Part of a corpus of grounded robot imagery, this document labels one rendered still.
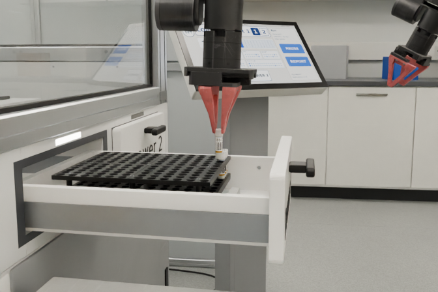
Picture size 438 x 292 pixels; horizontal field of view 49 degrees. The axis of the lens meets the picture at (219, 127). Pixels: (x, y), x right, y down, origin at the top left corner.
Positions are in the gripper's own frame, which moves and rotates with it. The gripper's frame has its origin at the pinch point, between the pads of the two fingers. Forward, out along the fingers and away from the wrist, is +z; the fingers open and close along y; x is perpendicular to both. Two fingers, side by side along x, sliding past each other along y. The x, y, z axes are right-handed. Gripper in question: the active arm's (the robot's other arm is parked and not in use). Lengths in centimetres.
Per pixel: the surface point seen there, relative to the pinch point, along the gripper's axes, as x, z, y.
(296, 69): -101, -7, -9
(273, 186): 18.3, 3.4, -9.7
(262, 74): -91, -5, 1
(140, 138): -24.1, 7.2, 20.9
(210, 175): 8.4, 5.3, -0.6
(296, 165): 5.1, 3.9, -12.1
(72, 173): 11.2, 6.1, 18.4
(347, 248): -198, 95, -43
